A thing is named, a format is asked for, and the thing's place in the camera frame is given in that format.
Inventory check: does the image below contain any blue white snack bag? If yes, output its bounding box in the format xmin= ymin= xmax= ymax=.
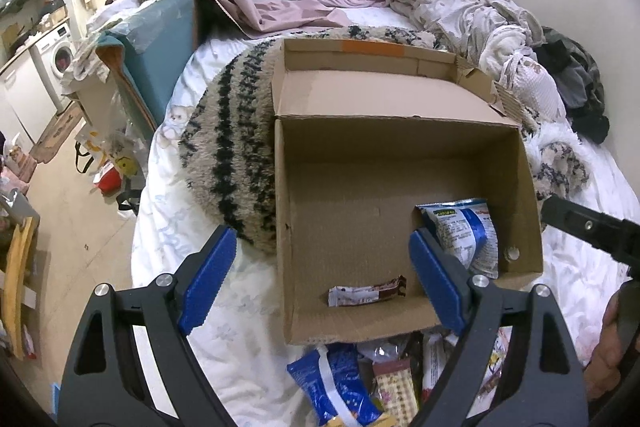
xmin=416 ymin=198 xmax=499 ymax=280

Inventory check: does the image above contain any dark blue snack bag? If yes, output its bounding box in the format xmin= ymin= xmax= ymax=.
xmin=286 ymin=343 xmax=385 ymax=426

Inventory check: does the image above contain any right hand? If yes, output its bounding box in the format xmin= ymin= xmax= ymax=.
xmin=584 ymin=293 xmax=624 ymax=401

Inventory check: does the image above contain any white red snack packet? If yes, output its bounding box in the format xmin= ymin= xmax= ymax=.
xmin=421 ymin=327 xmax=458 ymax=402

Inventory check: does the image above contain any beige patterned snack packet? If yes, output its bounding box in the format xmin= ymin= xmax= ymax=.
xmin=372 ymin=359 xmax=419 ymax=426

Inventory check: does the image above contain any dark clothes pile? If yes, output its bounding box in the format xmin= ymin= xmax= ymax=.
xmin=534 ymin=26 xmax=610 ymax=144

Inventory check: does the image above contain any brown white snack bar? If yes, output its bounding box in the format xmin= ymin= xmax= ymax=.
xmin=328 ymin=275 xmax=407 ymax=308

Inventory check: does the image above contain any beige black fuzzy blanket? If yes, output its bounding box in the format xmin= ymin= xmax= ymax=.
xmin=178 ymin=37 xmax=590 ymax=255

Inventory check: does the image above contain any brown cardboard box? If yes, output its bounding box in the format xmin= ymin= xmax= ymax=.
xmin=272 ymin=38 xmax=544 ymax=345

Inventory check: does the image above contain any white floral crumpled bedding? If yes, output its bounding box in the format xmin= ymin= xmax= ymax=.
xmin=388 ymin=0 xmax=566 ymax=122

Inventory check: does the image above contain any teal cushioned chair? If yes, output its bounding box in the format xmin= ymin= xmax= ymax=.
xmin=96 ymin=0 xmax=201 ymax=141

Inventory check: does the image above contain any white washing machine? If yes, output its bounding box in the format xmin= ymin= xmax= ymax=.
xmin=29 ymin=20 xmax=75 ymax=114

